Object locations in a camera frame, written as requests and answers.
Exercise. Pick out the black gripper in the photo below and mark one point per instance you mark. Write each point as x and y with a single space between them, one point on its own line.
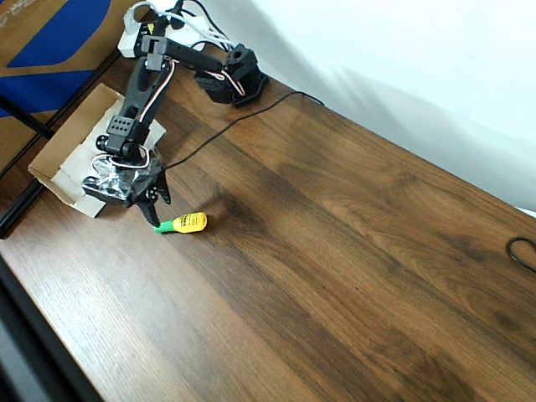
147 195

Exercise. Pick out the yellow green glue bottle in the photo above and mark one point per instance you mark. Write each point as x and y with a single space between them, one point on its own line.
189 223

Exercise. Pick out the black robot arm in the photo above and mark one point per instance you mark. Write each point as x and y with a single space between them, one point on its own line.
138 84

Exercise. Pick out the white cardboard box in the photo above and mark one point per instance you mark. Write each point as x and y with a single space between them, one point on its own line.
63 140

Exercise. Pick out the black stand foot bar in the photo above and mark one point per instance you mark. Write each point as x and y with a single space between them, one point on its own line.
19 213

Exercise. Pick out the white power strip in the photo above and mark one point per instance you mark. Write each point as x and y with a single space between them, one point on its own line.
125 47

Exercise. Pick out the black metal pole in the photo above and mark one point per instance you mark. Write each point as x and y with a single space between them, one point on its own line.
25 117

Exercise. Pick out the black power adapter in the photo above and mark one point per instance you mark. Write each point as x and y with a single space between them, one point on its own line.
146 29

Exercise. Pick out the black plug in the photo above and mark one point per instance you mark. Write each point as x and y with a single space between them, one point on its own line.
178 10

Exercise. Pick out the large brown carton blue print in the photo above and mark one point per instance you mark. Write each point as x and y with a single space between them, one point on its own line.
42 33

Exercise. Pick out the plastic-wrapped wrist camera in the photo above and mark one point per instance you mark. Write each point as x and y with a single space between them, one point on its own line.
104 184

